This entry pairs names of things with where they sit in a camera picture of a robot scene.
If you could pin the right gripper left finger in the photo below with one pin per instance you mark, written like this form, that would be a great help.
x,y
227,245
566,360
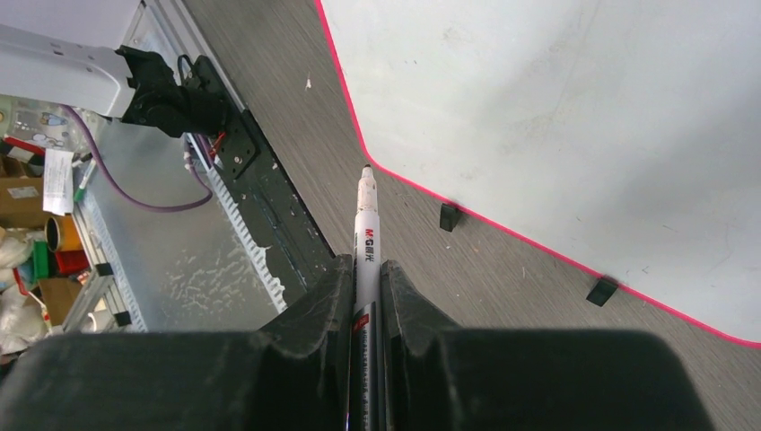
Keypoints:
x,y
290,374

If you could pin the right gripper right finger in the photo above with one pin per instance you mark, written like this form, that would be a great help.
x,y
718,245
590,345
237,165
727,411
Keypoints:
x,y
443,376

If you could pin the white marker pen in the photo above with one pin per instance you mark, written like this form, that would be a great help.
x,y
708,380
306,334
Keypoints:
x,y
367,403

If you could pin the pink framed whiteboard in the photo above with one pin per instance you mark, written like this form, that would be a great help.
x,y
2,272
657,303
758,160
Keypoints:
x,y
621,136

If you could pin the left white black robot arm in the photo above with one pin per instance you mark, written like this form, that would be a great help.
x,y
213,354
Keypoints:
x,y
135,86

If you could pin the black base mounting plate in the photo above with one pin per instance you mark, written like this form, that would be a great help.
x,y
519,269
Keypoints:
x,y
272,208

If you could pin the cardboard box clutter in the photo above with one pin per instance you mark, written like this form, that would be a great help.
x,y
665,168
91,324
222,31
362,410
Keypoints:
x,y
31,306

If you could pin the white slotted cable duct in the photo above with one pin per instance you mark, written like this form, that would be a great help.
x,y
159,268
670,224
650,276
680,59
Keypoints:
x,y
257,255

